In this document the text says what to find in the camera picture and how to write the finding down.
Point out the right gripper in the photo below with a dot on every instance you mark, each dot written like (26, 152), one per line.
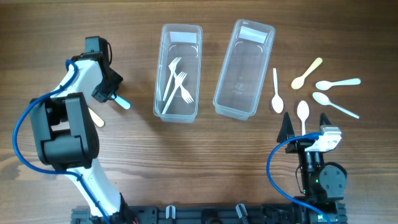
(286, 129)

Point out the thin white fork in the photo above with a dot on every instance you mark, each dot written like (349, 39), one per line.
(184, 93)

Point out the light blue plastic fork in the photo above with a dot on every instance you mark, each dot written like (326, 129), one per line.
(121, 101)

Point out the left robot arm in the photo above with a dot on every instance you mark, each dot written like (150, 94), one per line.
(65, 134)

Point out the light blue plastic spoon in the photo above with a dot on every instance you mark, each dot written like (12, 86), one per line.
(326, 85)

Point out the yellow plastic fork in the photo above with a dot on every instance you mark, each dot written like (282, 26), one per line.
(96, 119)

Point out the white spoon far right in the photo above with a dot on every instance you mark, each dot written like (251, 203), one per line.
(325, 101)

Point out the white spoon near gripper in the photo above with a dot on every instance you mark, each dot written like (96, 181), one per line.
(303, 112)

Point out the thin white spoon left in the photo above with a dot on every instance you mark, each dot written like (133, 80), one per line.
(276, 102)

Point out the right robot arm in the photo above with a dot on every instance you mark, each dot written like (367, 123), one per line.
(323, 183)

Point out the left clear plastic container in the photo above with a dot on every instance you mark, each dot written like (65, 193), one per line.
(185, 41)

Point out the clear plastic container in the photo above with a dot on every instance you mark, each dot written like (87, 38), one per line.
(185, 41)
(244, 69)

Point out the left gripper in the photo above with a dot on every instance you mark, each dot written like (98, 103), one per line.
(101, 96)

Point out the right clear plastic container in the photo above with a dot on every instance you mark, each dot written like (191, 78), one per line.
(244, 69)

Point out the curved white plastic fork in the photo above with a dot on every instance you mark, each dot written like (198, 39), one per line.
(172, 67)

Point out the yellow plastic spoon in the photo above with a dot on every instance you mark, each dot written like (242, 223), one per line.
(298, 82)

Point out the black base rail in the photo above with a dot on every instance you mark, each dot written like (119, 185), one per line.
(267, 213)

